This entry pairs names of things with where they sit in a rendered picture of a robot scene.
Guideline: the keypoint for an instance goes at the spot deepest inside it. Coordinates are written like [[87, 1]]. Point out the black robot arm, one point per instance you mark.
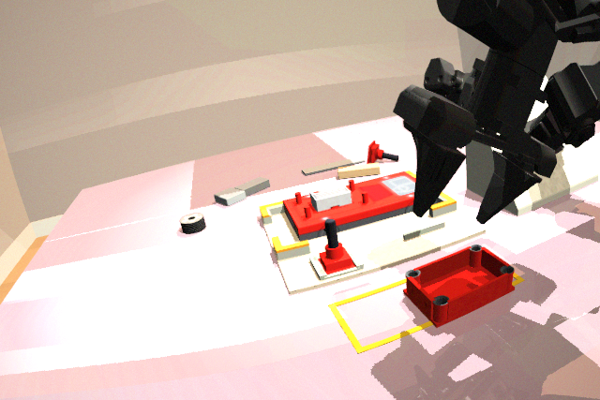
[[527, 32]]

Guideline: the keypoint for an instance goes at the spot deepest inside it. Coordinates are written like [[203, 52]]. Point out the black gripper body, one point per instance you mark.
[[501, 103]]

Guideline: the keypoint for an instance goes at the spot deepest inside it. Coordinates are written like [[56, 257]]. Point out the yellow rectangular outline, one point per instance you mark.
[[348, 330]]

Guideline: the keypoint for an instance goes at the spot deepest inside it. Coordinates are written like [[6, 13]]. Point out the small black tyre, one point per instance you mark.
[[193, 223]]

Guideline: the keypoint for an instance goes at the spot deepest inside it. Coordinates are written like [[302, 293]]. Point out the red rectangular shell with corner holes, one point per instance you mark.
[[453, 286]]

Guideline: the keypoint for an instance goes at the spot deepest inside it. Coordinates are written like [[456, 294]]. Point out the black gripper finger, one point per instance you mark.
[[507, 184], [436, 166]]

